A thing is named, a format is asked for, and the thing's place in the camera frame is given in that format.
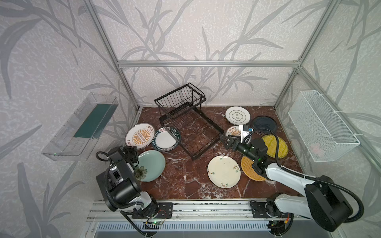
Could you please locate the cream floral plate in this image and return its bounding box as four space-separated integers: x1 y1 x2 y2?
207 155 241 189

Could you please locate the dark blue oval plate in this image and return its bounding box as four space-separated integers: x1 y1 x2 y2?
250 116 278 135

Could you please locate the white wire mesh basket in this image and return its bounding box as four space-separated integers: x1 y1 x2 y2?
288 90 360 163

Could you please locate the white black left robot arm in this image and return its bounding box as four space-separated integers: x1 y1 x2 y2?
95 146 159 238

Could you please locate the green yellow woven plate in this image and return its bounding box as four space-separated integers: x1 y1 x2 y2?
262 134 289 159

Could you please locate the white plate green emblem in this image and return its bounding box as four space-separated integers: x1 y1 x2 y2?
225 106 251 126

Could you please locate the mint green flower plate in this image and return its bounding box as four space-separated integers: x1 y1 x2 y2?
134 150 166 182

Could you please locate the clear plastic wall bin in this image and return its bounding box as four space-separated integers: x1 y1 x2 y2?
42 93 119 161

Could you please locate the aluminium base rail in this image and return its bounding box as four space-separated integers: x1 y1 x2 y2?
80 199 331 238

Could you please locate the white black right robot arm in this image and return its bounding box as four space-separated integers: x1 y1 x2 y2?
220 130 365 232

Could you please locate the black wire dish rack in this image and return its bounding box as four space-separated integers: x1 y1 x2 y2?
154 83 225 160

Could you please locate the orange woven plate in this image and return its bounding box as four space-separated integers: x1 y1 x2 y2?
241 156 266 181

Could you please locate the white plate dark lettered rim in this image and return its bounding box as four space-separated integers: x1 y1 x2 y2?
152 127 181 152

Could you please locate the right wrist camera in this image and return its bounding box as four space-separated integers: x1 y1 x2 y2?
239 125 254 144

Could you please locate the orange sunburst plate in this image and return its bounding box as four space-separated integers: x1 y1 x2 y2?
125 123 155 149
226 126 241 137

